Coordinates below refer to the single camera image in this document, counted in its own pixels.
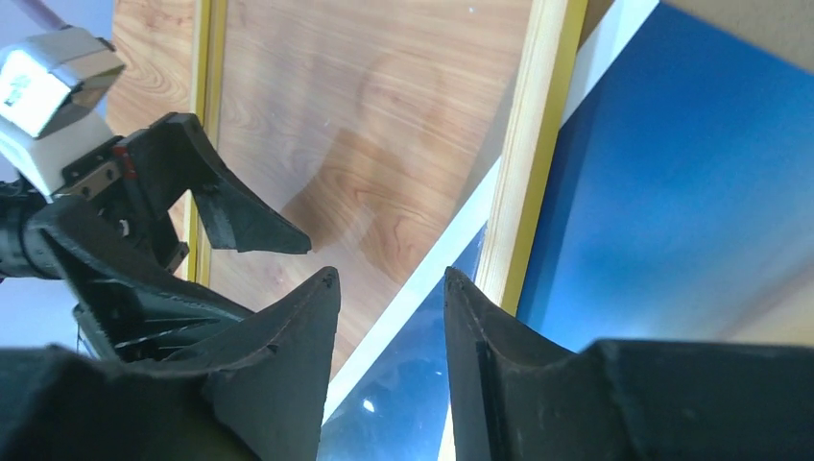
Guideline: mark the sunset landscape photo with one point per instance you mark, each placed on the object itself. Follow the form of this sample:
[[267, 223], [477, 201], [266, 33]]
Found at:
[[680, 198]]

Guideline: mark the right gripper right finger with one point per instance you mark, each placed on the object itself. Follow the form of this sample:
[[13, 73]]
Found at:
[[515, 395]]

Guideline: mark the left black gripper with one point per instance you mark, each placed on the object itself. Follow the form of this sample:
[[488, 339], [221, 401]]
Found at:
[[116, 247]]

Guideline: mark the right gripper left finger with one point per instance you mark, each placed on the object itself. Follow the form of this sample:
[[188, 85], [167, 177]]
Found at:
[[255, 391]]

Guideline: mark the yellow wooden picture frame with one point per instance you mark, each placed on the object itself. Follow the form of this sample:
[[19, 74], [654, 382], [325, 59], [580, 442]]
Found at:
[[368, 124]]

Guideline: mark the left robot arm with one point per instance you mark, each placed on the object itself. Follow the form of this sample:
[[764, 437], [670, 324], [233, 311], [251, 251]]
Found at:
[[13, 235]]

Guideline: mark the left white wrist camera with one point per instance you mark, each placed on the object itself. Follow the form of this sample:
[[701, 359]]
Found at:
[[51, 85]]

